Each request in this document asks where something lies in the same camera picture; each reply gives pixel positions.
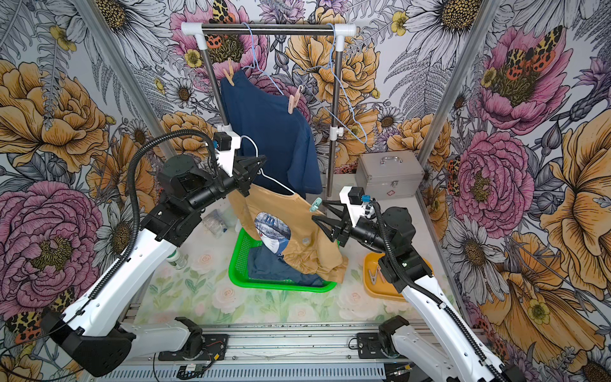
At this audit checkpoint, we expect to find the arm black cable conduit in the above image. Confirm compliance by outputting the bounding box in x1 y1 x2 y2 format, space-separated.
0 128 221 382
369 200 507 382

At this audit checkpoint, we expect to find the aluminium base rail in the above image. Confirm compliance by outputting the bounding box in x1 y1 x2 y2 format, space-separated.
80 324 493 382

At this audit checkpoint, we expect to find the tan clothespin on navy shirt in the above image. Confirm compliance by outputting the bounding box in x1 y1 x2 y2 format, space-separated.
223 59 235 87

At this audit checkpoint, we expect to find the green capped bottle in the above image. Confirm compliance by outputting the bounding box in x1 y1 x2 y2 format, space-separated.
166 249 189 270

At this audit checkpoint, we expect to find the dark navy t-shirt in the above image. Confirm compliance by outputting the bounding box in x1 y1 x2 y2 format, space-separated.
221 71 322 197

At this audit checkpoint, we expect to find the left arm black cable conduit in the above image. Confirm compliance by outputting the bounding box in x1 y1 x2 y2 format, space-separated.
0 128 221 382

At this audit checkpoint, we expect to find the teal clothespin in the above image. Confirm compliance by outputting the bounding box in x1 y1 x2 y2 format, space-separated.
309 197 324 213

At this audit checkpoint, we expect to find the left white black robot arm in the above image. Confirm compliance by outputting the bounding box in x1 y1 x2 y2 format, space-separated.
41 155 266 377

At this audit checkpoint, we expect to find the tan t-shirt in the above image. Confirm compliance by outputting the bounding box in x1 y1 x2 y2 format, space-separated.
228 186 348 283

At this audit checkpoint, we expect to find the metal clothes rack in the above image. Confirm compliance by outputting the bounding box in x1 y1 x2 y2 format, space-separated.
181 22 356 199

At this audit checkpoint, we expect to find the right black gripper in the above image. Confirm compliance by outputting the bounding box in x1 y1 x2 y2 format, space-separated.
312 201 394 254

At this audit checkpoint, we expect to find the green perforated plastic basket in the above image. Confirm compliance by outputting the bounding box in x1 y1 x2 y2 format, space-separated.
228 229 337 294

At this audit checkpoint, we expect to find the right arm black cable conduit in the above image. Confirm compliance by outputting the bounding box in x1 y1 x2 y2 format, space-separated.
369 200 507 382

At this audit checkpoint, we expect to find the slate blue t-shirt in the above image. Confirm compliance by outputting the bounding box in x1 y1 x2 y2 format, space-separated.
248 245 324 287

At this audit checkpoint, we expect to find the yellow plastic tray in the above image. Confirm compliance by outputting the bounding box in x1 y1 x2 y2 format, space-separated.
364 252 430 302

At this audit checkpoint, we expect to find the white clothespin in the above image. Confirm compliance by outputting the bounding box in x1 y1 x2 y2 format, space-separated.
368 269 378 285

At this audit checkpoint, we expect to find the clear plastic bag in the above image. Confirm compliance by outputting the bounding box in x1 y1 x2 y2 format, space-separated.
202 209 231 239

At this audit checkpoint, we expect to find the silver metal case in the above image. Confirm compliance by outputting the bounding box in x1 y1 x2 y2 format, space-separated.
356 151 424 200

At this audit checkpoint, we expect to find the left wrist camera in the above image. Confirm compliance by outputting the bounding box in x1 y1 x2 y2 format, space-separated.
213 131 241 177

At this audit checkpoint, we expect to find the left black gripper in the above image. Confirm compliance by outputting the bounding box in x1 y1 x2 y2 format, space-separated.
187 154 267 211

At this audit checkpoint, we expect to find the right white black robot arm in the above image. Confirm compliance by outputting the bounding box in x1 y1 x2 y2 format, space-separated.
313 201 525 381

